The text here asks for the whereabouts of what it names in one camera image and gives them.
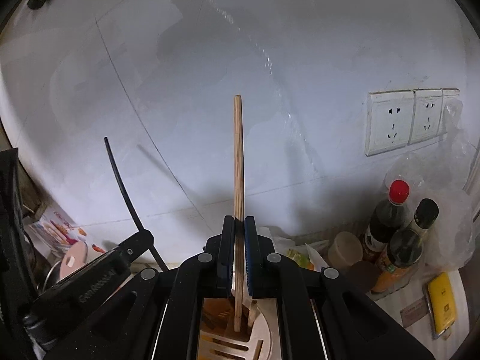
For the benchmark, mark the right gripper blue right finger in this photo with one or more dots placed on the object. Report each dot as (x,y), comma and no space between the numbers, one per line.
(253,256)

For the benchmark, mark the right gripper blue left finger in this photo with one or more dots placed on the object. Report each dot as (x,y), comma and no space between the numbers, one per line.
(226,254)

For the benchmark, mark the light wood chopstick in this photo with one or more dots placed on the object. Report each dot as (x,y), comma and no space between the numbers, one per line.
(253,313)
(238,210)

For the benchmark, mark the black chopstick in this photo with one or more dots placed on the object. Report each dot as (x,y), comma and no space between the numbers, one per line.
(130,206)

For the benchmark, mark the white pink electric kettle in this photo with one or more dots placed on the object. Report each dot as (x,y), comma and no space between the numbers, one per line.
(77,256)

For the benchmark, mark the red cap soy sauce bottle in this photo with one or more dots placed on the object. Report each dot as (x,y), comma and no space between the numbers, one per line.
(389,216)

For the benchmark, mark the brown small card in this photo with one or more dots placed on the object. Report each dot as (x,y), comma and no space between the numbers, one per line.
(414,312)

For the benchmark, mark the black cap vinegar bottle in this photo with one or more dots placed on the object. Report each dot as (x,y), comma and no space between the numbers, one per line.
(425,215)

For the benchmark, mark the yellow power bank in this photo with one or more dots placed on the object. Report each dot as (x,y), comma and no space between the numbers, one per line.
(441,303)

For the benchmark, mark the striped cat table cloth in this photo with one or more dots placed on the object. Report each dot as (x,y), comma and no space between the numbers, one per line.
(446,346)

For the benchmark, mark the left white wall socket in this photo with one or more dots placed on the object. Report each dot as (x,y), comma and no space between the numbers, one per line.
(389,120)

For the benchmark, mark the white wall socket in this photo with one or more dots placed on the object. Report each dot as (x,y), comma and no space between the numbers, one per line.
(427,113)
(389,120)

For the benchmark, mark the middle white wall socket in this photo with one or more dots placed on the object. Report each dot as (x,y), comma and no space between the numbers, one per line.
(427,113)

